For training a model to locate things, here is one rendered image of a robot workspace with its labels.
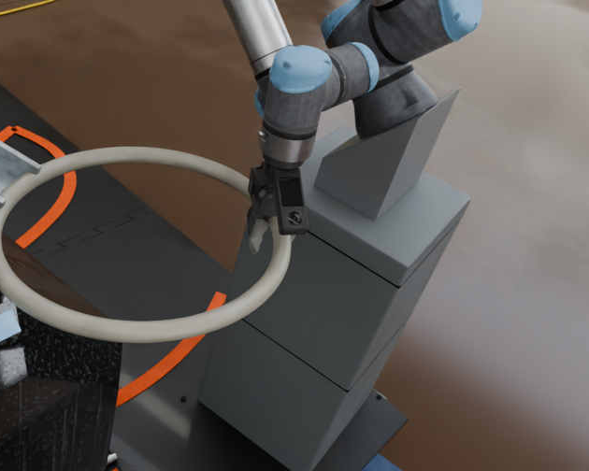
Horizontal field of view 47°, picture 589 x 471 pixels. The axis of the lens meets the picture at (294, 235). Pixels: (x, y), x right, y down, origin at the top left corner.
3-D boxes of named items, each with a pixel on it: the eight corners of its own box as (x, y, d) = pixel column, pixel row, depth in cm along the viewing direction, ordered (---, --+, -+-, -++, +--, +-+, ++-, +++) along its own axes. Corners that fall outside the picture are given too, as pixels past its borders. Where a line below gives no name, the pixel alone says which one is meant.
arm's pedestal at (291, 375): (265, 318, 239) (336, 110, 188) (385, 400, 225) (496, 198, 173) (172, 402, 202) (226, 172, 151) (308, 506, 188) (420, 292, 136)
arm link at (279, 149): (323, 140, 108) (266, 140, 105) (318, 166, 111) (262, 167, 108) (307, 113, 115) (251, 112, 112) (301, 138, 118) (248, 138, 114)
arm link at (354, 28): (372, 79, 159) (341, 9, 156) (431, 53, 147) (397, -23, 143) (336, 100, 149) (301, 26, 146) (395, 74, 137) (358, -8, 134)
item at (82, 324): (-93, 291, 94) (-96, 275, 92) (74, 133, 133) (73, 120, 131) (245, 388, 90) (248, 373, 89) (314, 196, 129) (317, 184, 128)
